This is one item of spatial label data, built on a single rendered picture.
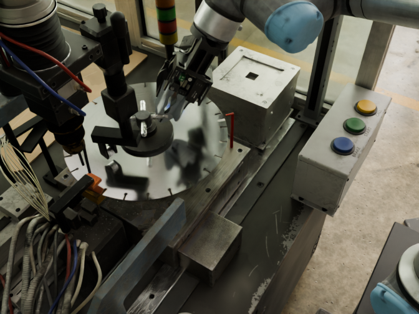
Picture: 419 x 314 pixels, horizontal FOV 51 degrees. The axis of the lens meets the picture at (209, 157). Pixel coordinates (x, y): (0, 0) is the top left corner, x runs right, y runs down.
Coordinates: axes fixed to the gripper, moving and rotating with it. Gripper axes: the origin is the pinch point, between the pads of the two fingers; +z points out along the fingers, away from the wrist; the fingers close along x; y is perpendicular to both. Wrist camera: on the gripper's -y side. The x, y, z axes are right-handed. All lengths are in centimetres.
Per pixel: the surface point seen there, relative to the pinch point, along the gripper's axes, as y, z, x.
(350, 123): -4.8, -14.0, 38.2
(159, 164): 9.1, 5.2, 2.1
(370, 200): -65, 36, 112
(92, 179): 14.8, 9.2, -8.6
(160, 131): 1.6, 2.7, 0.8
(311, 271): -34, 57, 88
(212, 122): -1.6, -2.1, 10.3
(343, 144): 1.2, -11.4, 36.2
